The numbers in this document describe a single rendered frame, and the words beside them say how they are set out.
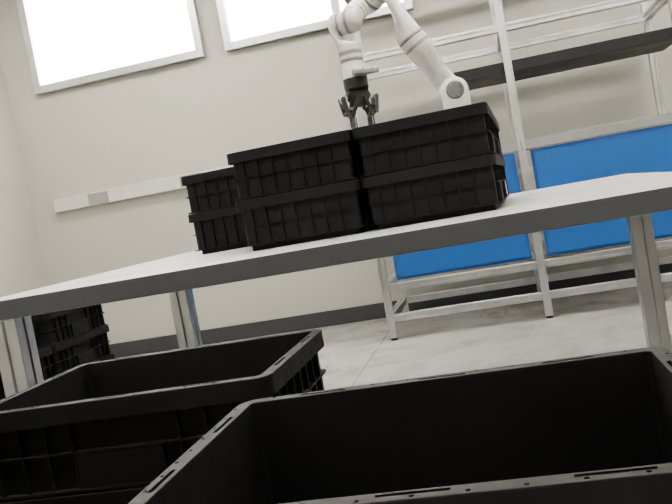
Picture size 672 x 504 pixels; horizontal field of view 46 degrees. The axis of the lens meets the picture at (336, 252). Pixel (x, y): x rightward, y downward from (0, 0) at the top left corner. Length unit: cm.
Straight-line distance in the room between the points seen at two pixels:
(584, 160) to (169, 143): 275
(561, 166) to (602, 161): 20
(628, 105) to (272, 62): 224
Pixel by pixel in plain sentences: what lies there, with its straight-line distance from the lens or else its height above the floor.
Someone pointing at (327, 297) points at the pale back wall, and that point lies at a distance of 529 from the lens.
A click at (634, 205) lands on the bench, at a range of 147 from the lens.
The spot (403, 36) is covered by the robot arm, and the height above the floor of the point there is 128.
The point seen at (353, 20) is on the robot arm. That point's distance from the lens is 248.
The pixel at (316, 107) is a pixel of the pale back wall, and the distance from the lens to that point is 526.
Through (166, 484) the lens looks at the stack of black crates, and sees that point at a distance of 61.
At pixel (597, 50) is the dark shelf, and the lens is 435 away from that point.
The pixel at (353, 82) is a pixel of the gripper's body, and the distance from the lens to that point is 245.
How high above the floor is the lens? 77
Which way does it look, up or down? 3 degrees down
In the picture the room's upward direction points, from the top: 10 degrees counter-clockwise
